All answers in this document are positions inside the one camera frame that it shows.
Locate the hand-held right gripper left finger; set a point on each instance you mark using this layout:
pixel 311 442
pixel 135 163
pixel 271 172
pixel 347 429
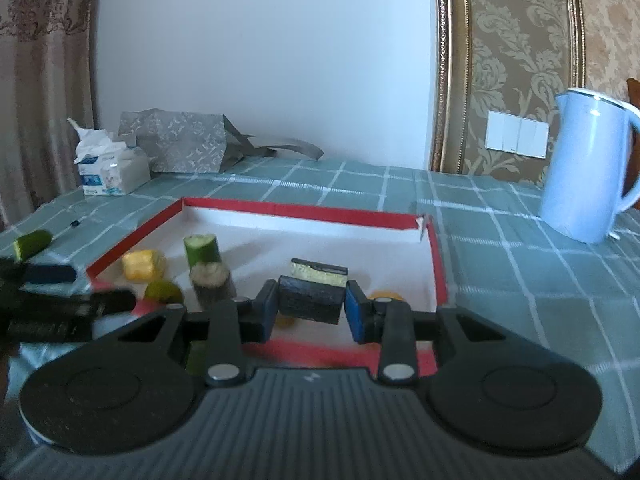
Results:
pixel 265 312

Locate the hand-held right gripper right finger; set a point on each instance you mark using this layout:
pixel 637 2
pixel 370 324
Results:
pixel 357 312

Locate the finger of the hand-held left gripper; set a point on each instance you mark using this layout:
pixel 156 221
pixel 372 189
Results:
pixel 47 273
pixel 112 302

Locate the orange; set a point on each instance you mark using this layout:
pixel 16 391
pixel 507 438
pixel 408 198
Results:
pixel 385 294

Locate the red cardboard box tray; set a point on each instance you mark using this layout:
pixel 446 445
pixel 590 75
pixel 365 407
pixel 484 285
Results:
pixel 390 255

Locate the yellow fruit piece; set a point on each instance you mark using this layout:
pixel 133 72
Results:
pixel 285 321

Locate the yellow corn piece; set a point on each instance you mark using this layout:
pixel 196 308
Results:
pixel 142 265

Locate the green lime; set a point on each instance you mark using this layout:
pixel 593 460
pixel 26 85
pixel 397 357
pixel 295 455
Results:
pixel 162 292

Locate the yellow-fleshed dark eggplant piece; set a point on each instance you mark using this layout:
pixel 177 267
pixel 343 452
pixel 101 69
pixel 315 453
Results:
pixel 320 273

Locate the dark green cucumber piece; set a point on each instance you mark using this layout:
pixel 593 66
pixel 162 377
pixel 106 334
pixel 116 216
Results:
pixel 212 282

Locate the tissue pack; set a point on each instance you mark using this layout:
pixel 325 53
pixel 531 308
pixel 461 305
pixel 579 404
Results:
pixel 112 170

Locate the green checked tablecloth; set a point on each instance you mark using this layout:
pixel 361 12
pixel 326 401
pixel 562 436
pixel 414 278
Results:
pixel 500 270

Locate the grey patterned gift bag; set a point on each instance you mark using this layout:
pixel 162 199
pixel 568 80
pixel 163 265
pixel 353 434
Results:
pixel 175 142

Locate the brown patterned curtain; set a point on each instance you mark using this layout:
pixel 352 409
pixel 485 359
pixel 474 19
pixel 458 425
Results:
pixel 45 85

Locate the light blue electric kettle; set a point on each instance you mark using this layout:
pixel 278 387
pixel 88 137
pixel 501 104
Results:
pixel 585 175

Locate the wooden headboard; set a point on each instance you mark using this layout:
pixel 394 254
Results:
pixel 634 92

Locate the white wall switch panel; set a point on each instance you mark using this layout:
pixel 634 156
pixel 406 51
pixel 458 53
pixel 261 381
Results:
pixel 517 135

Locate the gold wall trim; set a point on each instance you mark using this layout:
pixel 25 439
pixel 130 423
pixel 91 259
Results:
pixel 575 20
pixel 452 60

